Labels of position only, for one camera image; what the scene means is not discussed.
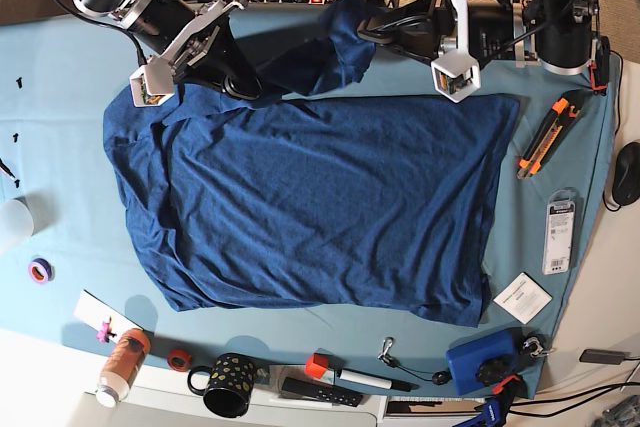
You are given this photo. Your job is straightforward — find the black remote control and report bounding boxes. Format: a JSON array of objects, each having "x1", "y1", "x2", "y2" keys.
[{"x1": 281, "y1": 377, "x2": 364, "y2": 407}]

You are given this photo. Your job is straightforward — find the black power adapter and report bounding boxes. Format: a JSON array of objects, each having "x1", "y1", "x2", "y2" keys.
[{"x1": 579, "y1": 348, "x2": 628, "y2": 365}]

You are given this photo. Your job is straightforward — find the orange plastic bottle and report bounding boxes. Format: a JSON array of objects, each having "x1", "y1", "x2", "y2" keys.
[{"x1": 95, "y1": 328, "x2": 151, "y2": 408}]

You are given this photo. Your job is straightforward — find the white paper card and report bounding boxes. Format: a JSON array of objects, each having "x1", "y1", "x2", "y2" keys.
[{"x1": 73, "y1": 290, "x2": 123, "y2": 335}]

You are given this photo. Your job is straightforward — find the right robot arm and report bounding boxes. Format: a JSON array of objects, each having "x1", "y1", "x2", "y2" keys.
[{"x1": 66, "y1": 0, "x2": 262, "y2": 107}]

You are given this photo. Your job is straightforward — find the translucent plastic cup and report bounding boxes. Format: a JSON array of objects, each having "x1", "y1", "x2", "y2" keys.
[{"x1": 0, "y1": 199, "x2": 34, "y2": 255}]

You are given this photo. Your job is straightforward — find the blue orange clamp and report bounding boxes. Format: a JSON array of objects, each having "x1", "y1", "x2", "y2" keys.
[{"x1": 455, "y1": 374, "x2": 527, "y2": 427}]

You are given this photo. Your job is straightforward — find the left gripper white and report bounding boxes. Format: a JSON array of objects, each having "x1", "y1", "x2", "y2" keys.
[{"x1": 356, "y1": 0, "x2": 481, "y2": 103}]

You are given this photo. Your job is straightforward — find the dark blue t-shirt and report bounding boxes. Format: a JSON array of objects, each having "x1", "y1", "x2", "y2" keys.
[{"x1": 103, "y1": 0, "x2": 519, "y2": 327}]

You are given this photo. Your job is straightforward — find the carabiner with black lanyard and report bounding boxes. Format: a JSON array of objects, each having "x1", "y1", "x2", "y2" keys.
[{"x1": 377, "y1": 337, "x2": 452, "y2": 386}]

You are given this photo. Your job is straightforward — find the packaged bit set blister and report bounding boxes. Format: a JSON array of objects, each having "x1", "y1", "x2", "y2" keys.
[{"x1": 542, "y1": 188, "x2": 577, "y2": 276}]

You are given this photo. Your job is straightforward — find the black computer mouse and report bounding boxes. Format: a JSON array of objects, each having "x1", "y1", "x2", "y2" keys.
[{"x1": 612, "y1": 141, "x2": 640, "y2": 206}]

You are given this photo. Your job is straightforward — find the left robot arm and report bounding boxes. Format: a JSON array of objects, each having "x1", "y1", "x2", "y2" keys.
[{"x1": 357, "y1": 0, "x2": 602, "y2": 103}]

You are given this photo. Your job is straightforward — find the black mug gold pattern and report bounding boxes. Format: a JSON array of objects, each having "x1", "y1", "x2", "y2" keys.
[{"x1": 187, "y1": 353, "x2": 257, "y2": 419}]

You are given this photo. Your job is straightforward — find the blue plastic case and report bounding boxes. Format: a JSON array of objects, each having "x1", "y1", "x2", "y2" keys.
[{"x1": 446, "y1": 328, "x2": 523, "y2": 396}]

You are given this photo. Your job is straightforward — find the purple tape roll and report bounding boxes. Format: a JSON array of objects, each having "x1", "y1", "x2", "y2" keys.
[{"x1": 28, "y1": 258, "x2": 54, "y2": 284}]

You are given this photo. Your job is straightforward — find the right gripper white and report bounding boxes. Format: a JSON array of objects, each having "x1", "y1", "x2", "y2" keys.
[{"x1": 128, "y1": 0, "x2": 262, "y2": 107}]

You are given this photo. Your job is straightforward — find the orange black utility knife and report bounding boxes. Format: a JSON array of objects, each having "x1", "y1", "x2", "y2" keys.
[{"x1": 516, "y1": 89, "x2": 591, "y2": 180}]

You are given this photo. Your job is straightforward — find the white square paper leaflet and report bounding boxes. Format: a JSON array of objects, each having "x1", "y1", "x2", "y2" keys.
[{"x1": 493, "y1": 273, "x2": 552, "y2": 325}]

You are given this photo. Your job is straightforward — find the red orange cube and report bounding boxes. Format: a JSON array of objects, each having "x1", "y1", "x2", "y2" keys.
[{"x1": 304, "y1": 353, "x2": 329, "y2": 379}]

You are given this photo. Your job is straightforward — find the pink small clip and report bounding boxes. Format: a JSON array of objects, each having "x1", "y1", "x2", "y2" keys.
[{"x1": 96, "y1": 317, "x2": 118, "y2": 344}]

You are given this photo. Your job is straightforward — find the white black marker pen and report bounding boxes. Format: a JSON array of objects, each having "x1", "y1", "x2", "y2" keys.
[{"x1": 335, "y1": 369, "x2": 416, "y2": 392}]

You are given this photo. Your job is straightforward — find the red tape roll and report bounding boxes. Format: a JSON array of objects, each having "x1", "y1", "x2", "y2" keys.
[{"x1": 166, "y1": 348, "x2": 193, "y2": 372}]

